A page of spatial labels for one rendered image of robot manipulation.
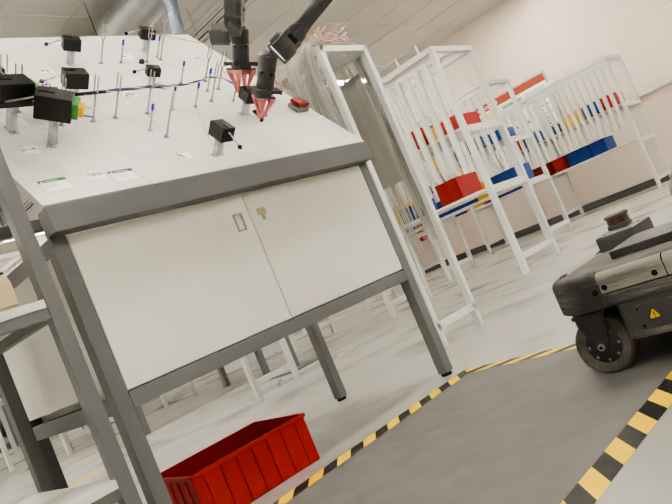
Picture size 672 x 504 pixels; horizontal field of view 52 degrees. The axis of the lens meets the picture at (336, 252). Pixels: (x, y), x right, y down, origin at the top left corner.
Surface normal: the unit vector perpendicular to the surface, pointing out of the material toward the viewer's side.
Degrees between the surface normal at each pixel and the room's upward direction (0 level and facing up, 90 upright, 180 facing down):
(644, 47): 90
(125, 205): 90
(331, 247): 90
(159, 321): 90
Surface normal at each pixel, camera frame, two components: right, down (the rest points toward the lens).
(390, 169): -0.63, 0.23
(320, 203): 0.65, -0.30
